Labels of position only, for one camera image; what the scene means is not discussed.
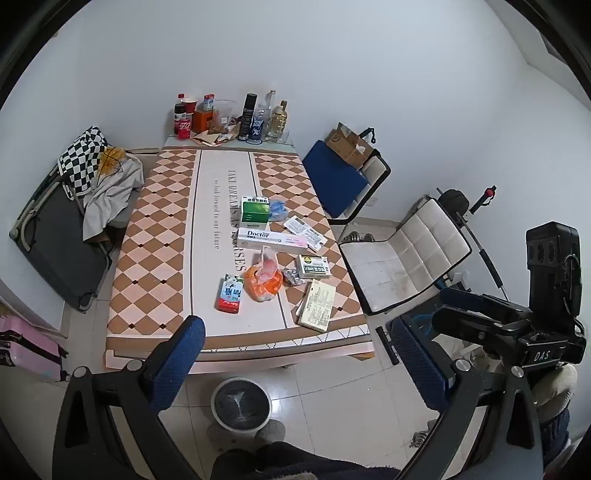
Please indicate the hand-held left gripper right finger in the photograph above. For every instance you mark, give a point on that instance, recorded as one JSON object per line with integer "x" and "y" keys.
{"x": 415, "y": 364}

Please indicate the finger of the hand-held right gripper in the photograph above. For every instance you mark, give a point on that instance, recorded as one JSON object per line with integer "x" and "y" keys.
{"x": 466, "y": 323}
{"x": 480, "y": 302}

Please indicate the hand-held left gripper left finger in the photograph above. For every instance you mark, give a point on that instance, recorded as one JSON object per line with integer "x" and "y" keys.
{"x": 181, "y": 357}

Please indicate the white trash bin black liner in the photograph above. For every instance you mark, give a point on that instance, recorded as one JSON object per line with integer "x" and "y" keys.
{"x": 241, "y": 404}

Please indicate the white toothpaste box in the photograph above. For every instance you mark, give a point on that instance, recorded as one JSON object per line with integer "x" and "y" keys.
{"x": 277, "y": 240}

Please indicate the green white medicine box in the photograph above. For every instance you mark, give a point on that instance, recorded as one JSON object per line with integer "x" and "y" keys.
{"x": 256, "y": 211}

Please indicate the person's right forearm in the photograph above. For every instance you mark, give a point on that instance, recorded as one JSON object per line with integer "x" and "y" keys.
{"x": 556, "y": 387}

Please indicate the red blue milk carton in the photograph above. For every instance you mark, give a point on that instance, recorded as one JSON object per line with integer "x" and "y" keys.
{"x": 229, "y": 294}

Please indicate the white padded chair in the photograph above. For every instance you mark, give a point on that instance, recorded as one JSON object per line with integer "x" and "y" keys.
{"x": 406, "y": 258}

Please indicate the orange plastic bag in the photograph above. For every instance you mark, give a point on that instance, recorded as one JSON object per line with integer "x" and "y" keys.
{"x": 263, "y": 282}

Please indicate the beige printed paper box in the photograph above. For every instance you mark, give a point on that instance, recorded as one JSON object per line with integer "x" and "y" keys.
{"x": 316, "y": 307}

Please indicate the grey slipper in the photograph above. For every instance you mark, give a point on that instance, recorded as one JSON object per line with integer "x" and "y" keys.
{"x": 271, "y": 431}

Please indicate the silver foil blister pack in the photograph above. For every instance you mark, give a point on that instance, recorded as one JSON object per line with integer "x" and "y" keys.
{"x": 291, "y": 277}

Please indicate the metal dumbbell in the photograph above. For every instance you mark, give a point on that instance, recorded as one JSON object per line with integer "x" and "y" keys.
{"x": 359, "y": 237}

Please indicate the yellow green medicine box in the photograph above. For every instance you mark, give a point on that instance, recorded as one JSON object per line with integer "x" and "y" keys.
{"x": 314, "y": 266}

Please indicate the person's leg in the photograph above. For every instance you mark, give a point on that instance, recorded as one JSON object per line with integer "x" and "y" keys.
{"x": 286, "y": 461}

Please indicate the pink suitcase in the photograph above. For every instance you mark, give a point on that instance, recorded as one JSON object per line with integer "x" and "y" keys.
{"x": 27, "y": 348}

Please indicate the small white flat box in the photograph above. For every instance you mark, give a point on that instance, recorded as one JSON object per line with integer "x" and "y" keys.
{"x": 315, "y": 240}

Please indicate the dark folding bed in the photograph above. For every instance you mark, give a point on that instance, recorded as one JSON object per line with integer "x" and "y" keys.
{"x": 60, "y": 244}

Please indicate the blue chair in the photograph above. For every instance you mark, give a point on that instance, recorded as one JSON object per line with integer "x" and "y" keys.
{"x": 376, "y": 173}

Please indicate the white long medicine box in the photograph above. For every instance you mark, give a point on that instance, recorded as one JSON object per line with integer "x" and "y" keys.
{"x": 297, "y": 225}

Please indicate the grey white clothes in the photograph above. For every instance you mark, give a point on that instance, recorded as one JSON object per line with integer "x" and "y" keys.
{"x": 113, "y": 194}

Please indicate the blue plastic wrapper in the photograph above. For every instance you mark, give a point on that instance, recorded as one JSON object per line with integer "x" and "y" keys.
{"x": 278, "y": 209}

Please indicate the blue seat cushion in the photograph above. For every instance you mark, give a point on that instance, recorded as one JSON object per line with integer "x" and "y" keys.
{"x": 332, "y": 180}

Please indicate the cardboard box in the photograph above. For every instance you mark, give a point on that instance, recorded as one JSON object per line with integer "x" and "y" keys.
{"x": 347, "y": 144}

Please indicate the yellow mesh bag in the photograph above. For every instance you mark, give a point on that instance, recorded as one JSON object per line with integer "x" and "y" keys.
{"x": 111, "y": 157}

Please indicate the brown paper wrapper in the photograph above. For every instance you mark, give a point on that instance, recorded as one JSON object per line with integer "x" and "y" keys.
{"x": 203, "y": 137}

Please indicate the black white checkered bag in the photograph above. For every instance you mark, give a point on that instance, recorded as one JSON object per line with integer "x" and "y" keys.
{"x": 81, "y": 159}

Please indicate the red drink can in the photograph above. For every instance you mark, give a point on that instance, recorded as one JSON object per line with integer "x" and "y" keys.
{"x": 185, "y": 129}

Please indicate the orange box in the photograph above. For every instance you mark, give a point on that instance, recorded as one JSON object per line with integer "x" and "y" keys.
{"x": 201, "y": 121}

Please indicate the blue white can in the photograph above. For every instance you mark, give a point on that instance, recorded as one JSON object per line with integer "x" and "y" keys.
{"x": 256, "y": 130}

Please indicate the cola bottle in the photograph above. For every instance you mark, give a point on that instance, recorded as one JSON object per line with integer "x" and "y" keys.
{"x": 179, "y": 112}

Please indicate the clear plastic snack bag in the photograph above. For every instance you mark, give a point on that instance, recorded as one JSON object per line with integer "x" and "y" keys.
{"x": 222, "y": 115}

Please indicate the black spray can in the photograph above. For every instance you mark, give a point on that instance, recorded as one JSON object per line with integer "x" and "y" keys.
{"x": 247, "y": 117}

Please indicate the gold liquor bottle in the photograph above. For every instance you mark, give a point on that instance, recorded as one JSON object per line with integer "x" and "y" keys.
{"x": 278, "y": 122}

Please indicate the small milk carton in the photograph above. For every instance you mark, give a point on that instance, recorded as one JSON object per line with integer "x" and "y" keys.
{"x": 208, "y": 101}

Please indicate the clear glass bottle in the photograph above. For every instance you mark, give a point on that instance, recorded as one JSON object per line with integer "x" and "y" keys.
{"x": 270, "y": 108}

